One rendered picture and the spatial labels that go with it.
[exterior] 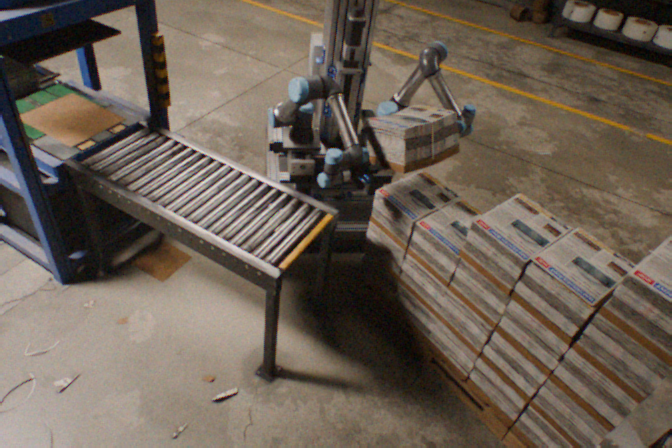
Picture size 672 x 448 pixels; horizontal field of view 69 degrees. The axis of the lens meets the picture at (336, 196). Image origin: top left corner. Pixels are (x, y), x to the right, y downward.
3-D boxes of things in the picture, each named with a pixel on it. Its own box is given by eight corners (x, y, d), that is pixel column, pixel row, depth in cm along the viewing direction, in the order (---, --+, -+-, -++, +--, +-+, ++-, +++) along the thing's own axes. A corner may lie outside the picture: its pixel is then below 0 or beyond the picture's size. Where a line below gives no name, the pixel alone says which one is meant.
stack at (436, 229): (396, 265, 335) (424, 167, 282) (542, 399, 270) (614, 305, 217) (353, 289, 314) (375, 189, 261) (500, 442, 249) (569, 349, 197)
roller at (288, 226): (314, 210, 253) (311, 201, 251) (259, 266, 220) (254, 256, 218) (306, 210, 256) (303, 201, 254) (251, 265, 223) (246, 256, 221)
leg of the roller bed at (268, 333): (276, 369, 266) (282, 288, 222) (270, 377, 262) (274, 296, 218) (267, 364, 268) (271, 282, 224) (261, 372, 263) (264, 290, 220)
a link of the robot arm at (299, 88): (293, 128, 286) (328, 94, 237) (268, 132, 280) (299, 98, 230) (287, 108, 287) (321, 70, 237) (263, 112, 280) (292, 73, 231)
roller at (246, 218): (283, 193, 258) (277, 185, 257) (224, 245, 225) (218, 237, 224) (277, 196, 262) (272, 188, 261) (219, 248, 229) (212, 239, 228)
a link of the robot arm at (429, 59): (425, 49, 253) (469, 131, 264) (433, 43, 261) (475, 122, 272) (408, 59, 261) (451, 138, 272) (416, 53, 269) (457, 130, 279)
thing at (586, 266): (577, 227, 220) (578, 225, 219) (638, 268, 204) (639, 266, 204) (530, 260, 200) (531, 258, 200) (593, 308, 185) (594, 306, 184)
